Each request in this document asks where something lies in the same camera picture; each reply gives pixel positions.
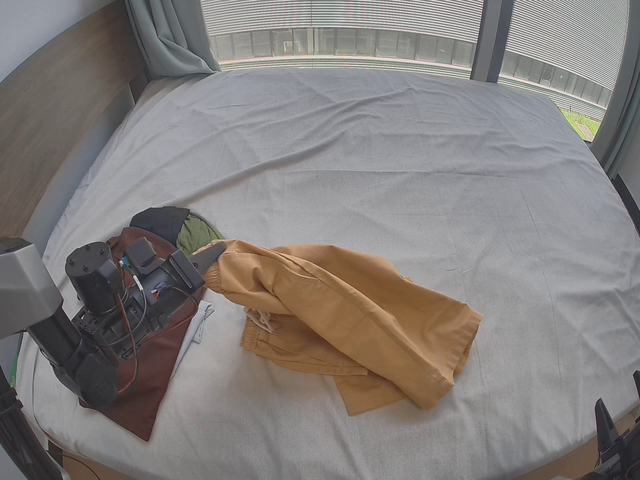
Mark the white garment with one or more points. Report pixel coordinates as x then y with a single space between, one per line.
197 325

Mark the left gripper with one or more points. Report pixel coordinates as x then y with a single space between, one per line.
155 298

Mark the mustard yellow shorts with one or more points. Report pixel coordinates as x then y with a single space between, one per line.
350 308

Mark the grey-green curtain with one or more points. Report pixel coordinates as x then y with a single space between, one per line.
160 33

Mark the olive green garment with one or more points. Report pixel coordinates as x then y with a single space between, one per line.
197 233

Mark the window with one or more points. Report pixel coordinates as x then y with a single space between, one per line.
350 13

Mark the bed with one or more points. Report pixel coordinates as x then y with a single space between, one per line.
375 168

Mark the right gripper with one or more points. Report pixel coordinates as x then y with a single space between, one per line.
620 470

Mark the black garment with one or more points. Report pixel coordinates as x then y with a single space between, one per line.
160 223

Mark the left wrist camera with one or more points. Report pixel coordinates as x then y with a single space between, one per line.
141 254

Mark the brown shorts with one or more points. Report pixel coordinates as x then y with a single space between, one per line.
140 388

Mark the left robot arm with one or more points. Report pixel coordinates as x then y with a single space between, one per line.
95 278

